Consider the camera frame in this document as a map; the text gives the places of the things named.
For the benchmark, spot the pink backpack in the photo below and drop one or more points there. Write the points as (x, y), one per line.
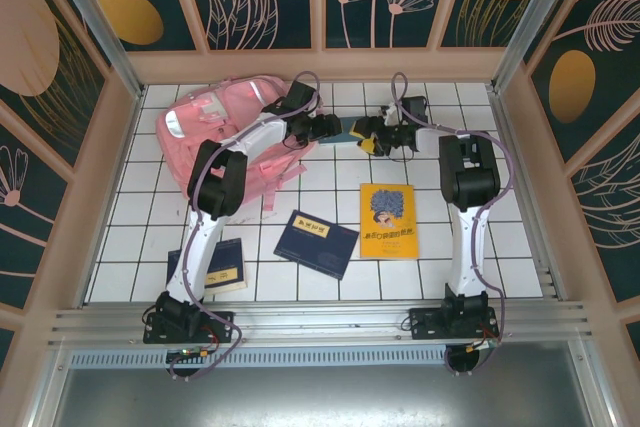
(210, 117)

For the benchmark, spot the navy book with gold title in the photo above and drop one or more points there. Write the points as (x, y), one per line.
(315, 247)

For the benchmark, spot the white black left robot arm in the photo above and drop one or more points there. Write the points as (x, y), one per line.
(210, 242)

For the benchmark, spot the aluminium frame post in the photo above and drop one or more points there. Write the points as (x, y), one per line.
(101, 32)
(534, 22)

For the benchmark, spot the panel single flower outline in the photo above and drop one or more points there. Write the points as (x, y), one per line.
(30, 247)

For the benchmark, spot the navy book with bird print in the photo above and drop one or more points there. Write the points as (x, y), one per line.
(230, 267)

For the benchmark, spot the large panel pale circle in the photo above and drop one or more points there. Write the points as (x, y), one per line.
(25, 37)

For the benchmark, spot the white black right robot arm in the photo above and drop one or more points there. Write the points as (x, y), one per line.
(470, 172)

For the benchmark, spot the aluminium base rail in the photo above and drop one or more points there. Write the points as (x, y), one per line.
(325, 319)

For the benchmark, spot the panel yellow oval pink fern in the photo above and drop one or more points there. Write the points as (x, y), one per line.
(570, 87)

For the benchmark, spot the aluminium side rail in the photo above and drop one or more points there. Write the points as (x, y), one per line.
(547, 272)

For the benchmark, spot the grey metal sheet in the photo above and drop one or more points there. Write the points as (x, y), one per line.
(325, 397)

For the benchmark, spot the yellow book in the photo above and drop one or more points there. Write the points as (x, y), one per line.
(390, 242)

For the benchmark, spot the panel with large leaf outline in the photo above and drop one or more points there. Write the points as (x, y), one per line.
(610, 207)

